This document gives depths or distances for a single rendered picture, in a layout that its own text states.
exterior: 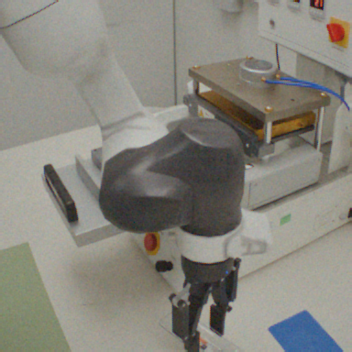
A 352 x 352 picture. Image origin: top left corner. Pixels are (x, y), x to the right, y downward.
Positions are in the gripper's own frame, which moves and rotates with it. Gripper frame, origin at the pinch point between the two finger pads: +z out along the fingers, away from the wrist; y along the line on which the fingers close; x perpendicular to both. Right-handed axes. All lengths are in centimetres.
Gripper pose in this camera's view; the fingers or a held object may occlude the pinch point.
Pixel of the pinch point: (204, 332)
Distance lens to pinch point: 80.8
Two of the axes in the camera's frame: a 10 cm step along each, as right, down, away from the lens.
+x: 7.0, 3.8, -6.1
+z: 0.3, 8.4, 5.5
